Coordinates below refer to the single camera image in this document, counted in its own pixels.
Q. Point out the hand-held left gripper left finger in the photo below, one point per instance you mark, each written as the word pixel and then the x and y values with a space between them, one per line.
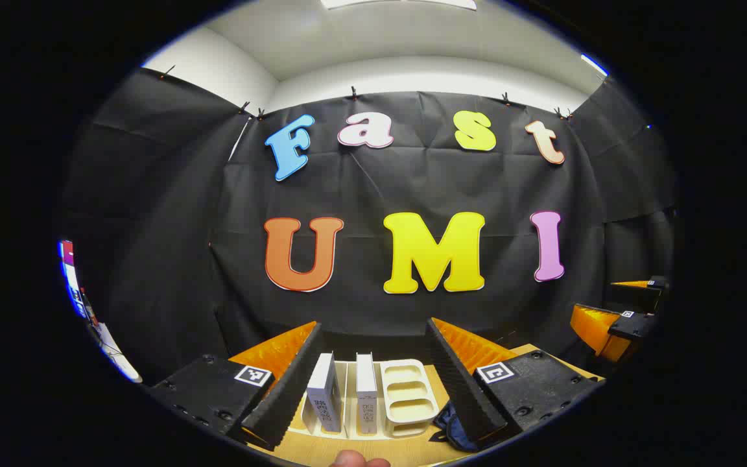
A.
pixel 286 389

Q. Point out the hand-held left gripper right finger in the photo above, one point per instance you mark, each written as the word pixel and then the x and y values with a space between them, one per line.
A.
pixel 461 389

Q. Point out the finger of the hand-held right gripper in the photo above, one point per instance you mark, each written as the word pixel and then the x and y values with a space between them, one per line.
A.
pixel 597 331
pixel 636 297

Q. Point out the white book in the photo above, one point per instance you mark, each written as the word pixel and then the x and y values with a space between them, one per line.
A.
pixel 325 389
pixel 366 389

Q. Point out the blue schoolbag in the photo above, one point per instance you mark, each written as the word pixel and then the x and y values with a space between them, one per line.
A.
pixel 454 431

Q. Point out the white plastic bookshelf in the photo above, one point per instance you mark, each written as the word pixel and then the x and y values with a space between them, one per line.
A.
pixel 409 395

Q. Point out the white cluttered desk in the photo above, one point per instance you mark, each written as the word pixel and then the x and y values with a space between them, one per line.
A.
pixel 104 337

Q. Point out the black backdrop cloth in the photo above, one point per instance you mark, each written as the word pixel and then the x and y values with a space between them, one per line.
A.
pixel 373 188

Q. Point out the ceiling light panel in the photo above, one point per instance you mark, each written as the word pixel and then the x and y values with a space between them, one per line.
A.
pixel 594 65
pixel 399 3

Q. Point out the row of black cloth clips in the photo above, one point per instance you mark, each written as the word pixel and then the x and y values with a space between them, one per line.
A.
pixel 353 94

